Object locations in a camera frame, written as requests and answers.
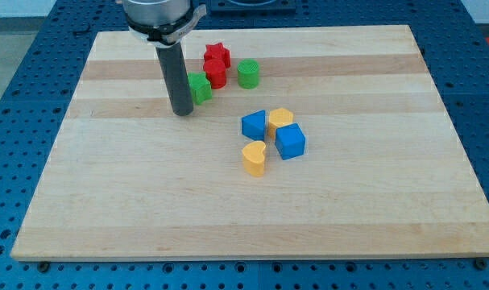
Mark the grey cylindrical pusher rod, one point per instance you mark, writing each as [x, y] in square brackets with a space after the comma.
[176, 79]

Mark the yellow hexagon block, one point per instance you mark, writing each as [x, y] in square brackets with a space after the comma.
[278, 118]

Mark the blue cube block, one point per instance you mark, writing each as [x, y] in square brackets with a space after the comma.
[290, 141]

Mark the wooden board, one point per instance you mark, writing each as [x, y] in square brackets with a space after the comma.
[383, 176]

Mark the red cylinder block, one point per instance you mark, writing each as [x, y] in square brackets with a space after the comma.
[215, 71]

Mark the blue wedge block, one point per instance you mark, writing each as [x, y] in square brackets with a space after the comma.
[253, 125]

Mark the red star block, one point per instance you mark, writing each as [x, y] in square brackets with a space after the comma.
[217, 52]

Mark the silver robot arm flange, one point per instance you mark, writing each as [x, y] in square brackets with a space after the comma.
[162, 23]

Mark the dark blue base plate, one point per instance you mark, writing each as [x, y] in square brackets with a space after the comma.
[251, 6]

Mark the yellow heart block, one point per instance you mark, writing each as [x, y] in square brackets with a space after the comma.
[253, 158]

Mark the green cylinder block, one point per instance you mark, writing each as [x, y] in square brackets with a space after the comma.
[248, 73]

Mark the green star block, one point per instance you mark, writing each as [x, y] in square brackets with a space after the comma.
[200, 87]

